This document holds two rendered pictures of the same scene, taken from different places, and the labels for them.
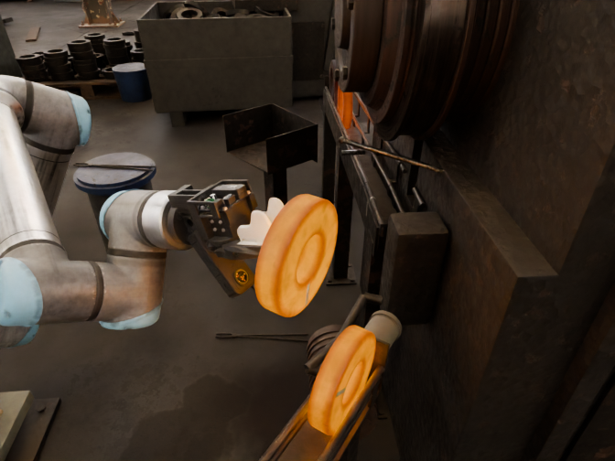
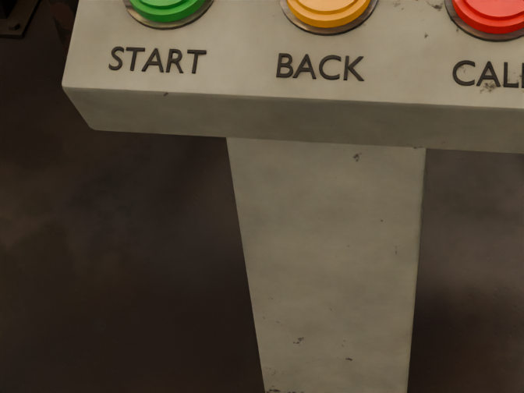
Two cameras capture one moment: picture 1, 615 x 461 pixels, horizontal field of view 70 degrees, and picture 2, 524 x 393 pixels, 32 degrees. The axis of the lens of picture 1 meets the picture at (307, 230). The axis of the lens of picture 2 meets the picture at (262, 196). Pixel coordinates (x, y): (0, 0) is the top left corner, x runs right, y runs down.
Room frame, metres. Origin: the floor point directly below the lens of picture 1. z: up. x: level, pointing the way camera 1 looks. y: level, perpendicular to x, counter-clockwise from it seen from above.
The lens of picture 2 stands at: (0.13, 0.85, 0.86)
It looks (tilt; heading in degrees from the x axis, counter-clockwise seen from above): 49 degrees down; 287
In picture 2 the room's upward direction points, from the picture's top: 7 degrees counter-clockwise
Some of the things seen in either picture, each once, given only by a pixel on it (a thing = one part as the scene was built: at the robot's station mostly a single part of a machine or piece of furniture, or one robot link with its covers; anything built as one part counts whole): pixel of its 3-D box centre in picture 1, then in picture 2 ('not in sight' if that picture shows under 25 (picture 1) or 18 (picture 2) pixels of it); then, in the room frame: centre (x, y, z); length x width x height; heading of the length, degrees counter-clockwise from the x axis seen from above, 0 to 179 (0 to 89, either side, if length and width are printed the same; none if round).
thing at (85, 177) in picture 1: (126, 211); not in sight; (1.65, 0.80, 0.22); 0.32 x 0.32 x 0.43
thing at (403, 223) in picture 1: (412, 271); not in sight; (0.68, -0.21, 0.68); 0.11 x 0.08 x 0.24; 93
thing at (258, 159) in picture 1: (274, 210); not in sight; (1.42, 0.13, 0.36); 0.26 x 0.20 x 0.72; 38
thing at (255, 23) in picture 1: (222, 57); not in sight; (3.62, 0.67, 0.39); 1.03 x 0.83 x 0.79; 97
